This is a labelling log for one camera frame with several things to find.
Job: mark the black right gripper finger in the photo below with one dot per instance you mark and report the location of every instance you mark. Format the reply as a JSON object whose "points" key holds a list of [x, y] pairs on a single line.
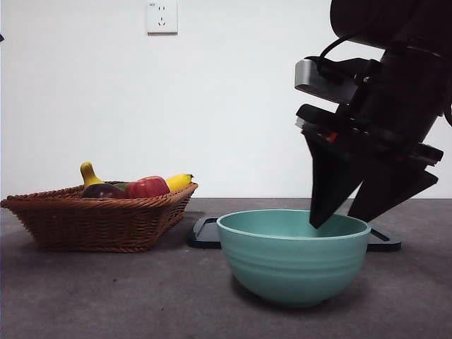
{"points": [[335, 173], [392, 187]]}

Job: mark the teal ribbed bowl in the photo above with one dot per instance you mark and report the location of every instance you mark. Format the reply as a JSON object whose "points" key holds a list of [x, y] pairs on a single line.
{"points": [[293, 268]]}

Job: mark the dark purple plum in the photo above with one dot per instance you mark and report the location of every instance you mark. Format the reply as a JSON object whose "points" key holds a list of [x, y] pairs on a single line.
{"points": [[102, 191]]}

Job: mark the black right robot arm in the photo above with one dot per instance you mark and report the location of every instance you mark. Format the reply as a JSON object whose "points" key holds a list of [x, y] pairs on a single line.
{"points": [[374, 17]]}

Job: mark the black rectangular tray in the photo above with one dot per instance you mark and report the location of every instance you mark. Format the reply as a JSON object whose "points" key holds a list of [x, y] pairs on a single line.
{"points": [[204, 243]]}

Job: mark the yellow banana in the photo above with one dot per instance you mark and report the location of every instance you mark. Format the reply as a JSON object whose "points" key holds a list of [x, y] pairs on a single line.
{"points": [[88, 174]]}

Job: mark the red apple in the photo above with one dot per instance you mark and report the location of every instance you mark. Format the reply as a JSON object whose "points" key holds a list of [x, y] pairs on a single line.
{"points": [[146, 188]]}

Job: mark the green avocado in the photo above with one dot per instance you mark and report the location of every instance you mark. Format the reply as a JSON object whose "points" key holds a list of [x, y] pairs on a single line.
{"points": [[120, 186]]}

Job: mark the brown wicker basket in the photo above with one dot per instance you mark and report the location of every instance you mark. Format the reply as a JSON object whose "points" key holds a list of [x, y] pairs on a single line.
{"points": [[88, 226]]}

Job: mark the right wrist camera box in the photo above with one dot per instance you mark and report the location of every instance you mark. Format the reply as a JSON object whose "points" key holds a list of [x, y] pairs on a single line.
{"points": [[307, 75]]}

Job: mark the white wall socket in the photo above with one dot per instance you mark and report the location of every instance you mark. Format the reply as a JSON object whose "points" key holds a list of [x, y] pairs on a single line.
{"points": [[161, 18]]}

